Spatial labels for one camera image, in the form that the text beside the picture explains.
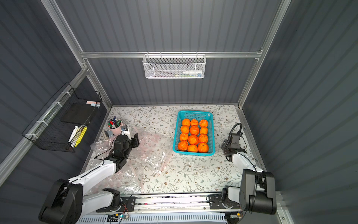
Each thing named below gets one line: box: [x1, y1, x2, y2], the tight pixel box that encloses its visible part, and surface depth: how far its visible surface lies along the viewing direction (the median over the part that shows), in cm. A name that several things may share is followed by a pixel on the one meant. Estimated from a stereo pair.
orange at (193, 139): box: [188, 134, 199, 146], surface depth 94 cm
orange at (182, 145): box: [177, 140, 189, 152], surface depth 91 cm
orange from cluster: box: [180, 125, 190, 134], surface depth 101 cm
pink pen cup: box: [107, 116, 123, 136], surface depth 95 cm
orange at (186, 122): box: [181, 118, 191, 127], surface depth 104 cm
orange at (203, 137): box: [198, 133, 209, 143], surface depth 95 cm
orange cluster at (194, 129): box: [189, 125, 200, 136], surface depth 100 cm
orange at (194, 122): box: [190, 119, 200, 126], surface depth 104 cm
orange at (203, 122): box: [199, 119, 209, 127], surface depth 104 cm
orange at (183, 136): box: [179, 132, 189, 141], surface depth 97 cm
